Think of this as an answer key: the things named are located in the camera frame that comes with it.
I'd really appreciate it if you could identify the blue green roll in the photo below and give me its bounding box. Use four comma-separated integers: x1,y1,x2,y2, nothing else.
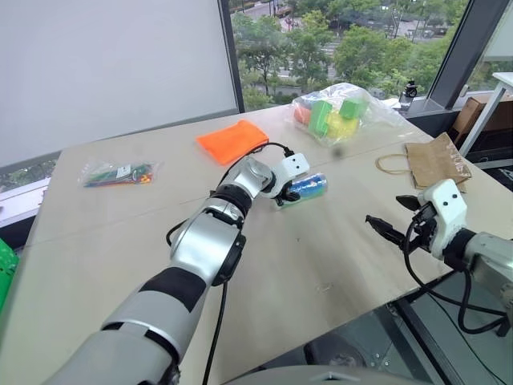
280,171,330,209

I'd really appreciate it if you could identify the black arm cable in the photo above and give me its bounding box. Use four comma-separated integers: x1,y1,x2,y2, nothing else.
402,215,509,337
165,141,296,385

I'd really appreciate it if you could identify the clear bag of cable ties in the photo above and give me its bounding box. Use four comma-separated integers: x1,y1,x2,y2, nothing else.
76,158,164,190

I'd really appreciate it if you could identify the cardboard box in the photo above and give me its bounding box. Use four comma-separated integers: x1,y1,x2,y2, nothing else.
451,92,513,152

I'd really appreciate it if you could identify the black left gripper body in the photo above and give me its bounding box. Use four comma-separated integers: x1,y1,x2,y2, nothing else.
271,180,293,204

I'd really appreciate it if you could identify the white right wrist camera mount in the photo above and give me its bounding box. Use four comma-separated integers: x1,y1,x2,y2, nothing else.
416,178,469,258

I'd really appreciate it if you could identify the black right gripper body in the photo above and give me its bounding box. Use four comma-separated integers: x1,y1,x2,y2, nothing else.
411,202,438,253

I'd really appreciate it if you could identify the black window frame post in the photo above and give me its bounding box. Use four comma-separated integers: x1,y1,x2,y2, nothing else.
218,0,246,116

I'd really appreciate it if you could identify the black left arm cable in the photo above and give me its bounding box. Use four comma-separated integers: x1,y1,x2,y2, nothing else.
165,141,296,385

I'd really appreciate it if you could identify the plastic bag of coloured blocks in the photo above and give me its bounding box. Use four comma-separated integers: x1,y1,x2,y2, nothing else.
285,82,414,148

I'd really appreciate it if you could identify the green basket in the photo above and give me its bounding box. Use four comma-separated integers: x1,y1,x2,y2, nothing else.
0,237,21,316

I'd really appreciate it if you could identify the orange cloth pouch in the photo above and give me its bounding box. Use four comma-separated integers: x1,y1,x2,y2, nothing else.
195,119,270,167

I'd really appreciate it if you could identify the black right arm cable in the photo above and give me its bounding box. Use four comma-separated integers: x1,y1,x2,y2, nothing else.
402,215,509,337

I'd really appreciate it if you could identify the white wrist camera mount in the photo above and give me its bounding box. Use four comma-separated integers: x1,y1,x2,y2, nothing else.
273,153,312,209
416,178,469,258

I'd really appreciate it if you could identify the brown paper bag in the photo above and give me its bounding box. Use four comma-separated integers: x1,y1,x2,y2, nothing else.
374,132,473,194

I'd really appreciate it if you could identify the dark slanted window frame post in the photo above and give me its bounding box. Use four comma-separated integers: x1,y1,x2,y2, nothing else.
425,0,506,111

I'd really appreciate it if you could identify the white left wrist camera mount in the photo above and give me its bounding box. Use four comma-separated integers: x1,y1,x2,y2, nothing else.
273,153,312,209

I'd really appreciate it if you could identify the white side desk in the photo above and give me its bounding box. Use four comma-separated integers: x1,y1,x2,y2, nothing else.
458,71,513,158

